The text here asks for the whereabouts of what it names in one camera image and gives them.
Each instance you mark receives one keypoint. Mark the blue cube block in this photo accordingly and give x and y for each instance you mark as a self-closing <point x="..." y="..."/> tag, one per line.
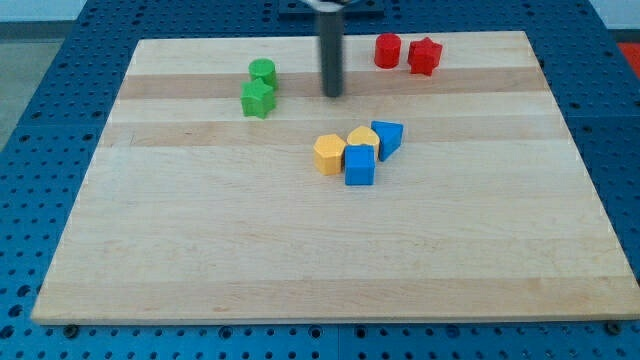
<point x="360" y="165"/>

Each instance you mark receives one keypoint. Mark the yellow hexagon block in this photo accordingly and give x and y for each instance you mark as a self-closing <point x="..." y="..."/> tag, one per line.
<point x="328" y="154"/>

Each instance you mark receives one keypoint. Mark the yellow heart block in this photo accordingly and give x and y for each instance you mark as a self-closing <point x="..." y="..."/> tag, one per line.
<point x="363" y="135"/>

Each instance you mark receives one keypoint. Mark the blue triangle block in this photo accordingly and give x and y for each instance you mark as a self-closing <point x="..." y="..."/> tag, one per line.
<point x="390" y="136"/>

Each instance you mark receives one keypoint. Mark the green star block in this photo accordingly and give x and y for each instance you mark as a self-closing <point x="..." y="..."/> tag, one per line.
<point x="257" y="98"/>

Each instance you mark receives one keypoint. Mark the green cylinder block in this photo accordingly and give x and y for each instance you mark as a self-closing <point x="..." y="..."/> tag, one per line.
<point x="264" y="69"/>

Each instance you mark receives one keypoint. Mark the wooden board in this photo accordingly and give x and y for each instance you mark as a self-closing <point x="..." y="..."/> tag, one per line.
<point x="192" y="213"/>

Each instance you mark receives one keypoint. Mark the red cylinder block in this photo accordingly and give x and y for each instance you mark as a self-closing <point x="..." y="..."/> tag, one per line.
<point x="387" y="50"/>

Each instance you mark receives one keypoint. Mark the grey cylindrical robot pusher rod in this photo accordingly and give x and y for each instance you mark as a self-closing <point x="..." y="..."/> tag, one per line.
<point x="330" y="28"/>

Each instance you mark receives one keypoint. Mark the red star block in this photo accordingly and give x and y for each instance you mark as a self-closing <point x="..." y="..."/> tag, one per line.
<point x="424" y="56"/>

